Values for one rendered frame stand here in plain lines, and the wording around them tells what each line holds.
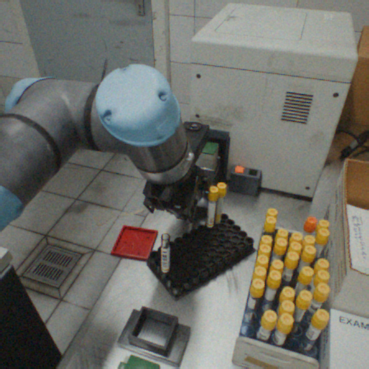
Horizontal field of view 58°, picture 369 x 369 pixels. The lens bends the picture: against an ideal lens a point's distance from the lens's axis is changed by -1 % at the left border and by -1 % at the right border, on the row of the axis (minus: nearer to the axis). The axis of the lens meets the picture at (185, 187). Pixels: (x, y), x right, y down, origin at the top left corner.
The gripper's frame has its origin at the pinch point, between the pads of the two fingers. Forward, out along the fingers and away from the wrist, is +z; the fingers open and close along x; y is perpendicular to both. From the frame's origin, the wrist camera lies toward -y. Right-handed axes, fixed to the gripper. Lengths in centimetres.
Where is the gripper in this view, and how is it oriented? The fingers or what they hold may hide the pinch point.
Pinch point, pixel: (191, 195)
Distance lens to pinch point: 64.7
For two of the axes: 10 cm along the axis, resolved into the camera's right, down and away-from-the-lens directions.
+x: 9.5, 2.1, -2.4
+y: -2.8, 9.1, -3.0
